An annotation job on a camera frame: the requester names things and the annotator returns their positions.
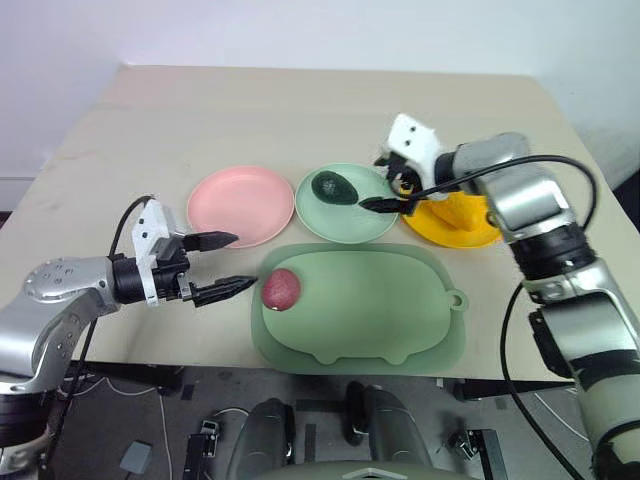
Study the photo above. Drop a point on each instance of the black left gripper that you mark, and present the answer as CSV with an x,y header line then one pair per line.
x,y
172,265

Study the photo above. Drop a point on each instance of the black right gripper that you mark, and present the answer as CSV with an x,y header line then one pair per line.
x,y
404,175

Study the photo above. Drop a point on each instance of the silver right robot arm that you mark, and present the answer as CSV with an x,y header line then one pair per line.
x,y
530,200

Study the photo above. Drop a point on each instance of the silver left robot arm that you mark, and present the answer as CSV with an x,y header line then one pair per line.
x,y
55,305

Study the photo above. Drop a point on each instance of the green plate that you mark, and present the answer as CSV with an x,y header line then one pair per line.
x,y
345,222

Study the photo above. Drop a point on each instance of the pink plate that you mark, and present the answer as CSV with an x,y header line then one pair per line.
x,y
240,207

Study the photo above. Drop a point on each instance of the yellow food item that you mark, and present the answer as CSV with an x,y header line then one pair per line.
x,y
462,212

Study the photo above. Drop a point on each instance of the yellow plate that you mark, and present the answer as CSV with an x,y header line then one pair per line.
x,y
450,236

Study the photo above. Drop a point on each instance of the dark green avocado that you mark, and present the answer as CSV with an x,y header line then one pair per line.
x,y
334,188

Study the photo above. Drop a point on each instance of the red round fruit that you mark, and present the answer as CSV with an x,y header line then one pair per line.
x,y
281,290

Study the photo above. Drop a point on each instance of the green animal-shaped board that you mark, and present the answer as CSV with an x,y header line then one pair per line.
x,y
360,300

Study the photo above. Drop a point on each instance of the green pig-shaped board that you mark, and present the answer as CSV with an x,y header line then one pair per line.
x,y
350,369

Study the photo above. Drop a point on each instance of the dark grey rounded shape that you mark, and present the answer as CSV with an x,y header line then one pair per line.
x,y
265,435
395,430

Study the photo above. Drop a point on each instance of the small grey box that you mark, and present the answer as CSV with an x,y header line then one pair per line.
x,y
136,456

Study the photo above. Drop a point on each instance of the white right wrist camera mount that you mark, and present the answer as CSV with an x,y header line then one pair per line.
x,y
417,137

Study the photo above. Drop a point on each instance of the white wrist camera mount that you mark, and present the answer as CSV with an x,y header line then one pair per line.
x,y
417,137
149,225

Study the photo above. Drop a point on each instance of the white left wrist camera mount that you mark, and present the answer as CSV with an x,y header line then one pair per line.
x,y
149,225

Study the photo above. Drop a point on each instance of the black table frame bar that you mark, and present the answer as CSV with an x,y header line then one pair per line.
x,y
515,387
130,372

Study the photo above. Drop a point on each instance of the black caster bracket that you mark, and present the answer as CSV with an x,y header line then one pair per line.
x,y
480,447
204,445

